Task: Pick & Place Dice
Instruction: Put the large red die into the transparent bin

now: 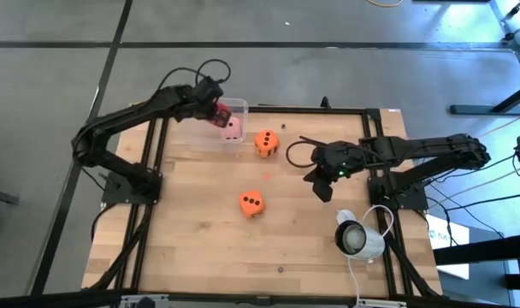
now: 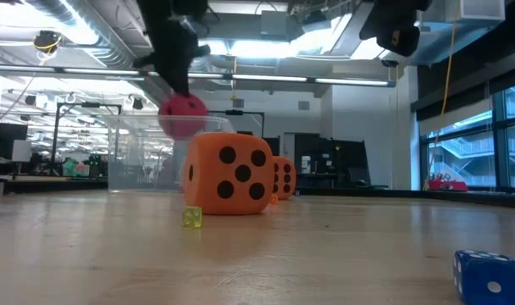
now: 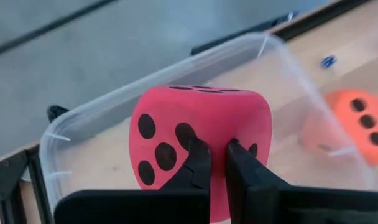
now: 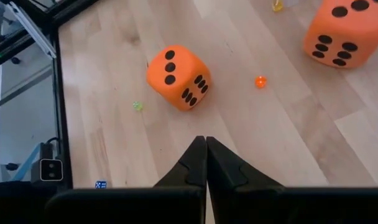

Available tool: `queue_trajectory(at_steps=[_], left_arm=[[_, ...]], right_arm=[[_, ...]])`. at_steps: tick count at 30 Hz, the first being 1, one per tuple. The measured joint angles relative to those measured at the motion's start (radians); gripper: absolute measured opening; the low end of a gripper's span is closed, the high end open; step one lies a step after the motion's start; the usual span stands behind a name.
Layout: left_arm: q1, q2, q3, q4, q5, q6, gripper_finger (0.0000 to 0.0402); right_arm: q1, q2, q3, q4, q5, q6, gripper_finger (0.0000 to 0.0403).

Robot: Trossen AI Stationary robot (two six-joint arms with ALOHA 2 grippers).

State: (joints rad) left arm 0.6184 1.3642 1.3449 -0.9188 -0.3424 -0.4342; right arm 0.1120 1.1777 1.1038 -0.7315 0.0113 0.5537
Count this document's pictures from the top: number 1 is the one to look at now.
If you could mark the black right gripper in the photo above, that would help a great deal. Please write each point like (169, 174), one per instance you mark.
(339, 158)

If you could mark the light pink foam die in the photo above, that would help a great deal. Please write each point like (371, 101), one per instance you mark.
(234, 130)

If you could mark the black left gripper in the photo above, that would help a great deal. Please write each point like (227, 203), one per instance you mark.
(206, 96)

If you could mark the orange foam die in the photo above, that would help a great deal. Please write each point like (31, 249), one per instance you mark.
(251, 211)
(260, 147)

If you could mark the white printed sign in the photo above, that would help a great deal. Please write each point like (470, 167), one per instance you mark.
(454, 226)

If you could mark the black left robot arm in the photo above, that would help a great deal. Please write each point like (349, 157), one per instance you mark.
(127, 113)

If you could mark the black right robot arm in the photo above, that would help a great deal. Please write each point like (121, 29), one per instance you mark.
(431, 147)

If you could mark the red foam die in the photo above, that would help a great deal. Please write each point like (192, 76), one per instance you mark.
(221, 116)

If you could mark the white security camera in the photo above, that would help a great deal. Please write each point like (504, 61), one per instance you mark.
(371, 246)

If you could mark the black stand base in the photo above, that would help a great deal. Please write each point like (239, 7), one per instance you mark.
(478, 109)

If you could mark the grey metal stand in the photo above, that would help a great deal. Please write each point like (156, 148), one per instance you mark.
(510, 38)

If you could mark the clear plastic bin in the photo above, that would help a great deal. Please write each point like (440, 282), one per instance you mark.
(200, 132)

